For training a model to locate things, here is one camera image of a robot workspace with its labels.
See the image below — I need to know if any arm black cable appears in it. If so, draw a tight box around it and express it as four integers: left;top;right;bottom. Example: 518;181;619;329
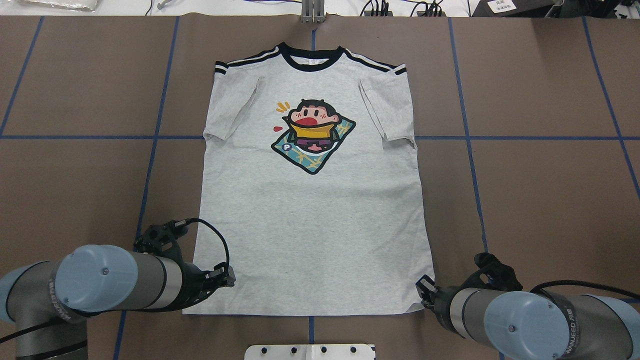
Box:
172;217;231;281
529;280;640;296

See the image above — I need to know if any grey cartoon print t-shirt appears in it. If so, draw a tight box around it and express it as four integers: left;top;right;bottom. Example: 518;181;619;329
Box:
183;43;435;317

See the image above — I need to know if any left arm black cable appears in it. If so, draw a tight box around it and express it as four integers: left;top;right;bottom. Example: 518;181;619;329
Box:
172;217;231;281

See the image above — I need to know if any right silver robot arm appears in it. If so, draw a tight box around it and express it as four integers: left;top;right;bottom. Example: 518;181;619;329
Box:
415;252;640;360

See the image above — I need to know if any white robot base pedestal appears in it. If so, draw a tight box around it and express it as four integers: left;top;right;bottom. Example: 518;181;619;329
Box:
243;343;377;360

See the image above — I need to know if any clear plastic bag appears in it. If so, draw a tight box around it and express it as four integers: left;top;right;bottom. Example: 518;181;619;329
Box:
17;0;99;12

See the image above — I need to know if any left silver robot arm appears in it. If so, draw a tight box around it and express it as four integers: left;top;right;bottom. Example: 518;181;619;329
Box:
1;218;236;360

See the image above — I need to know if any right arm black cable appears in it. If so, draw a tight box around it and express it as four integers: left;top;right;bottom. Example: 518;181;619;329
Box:
529;280;640;296

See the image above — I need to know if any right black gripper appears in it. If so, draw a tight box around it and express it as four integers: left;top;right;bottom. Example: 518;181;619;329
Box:
414;252;523;331

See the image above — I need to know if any aluminium frame post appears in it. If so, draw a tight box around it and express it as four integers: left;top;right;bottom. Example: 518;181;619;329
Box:
300;0;326;24

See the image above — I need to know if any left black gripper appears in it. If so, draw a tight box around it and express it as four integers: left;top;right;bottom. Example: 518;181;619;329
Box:
134;219;236;313

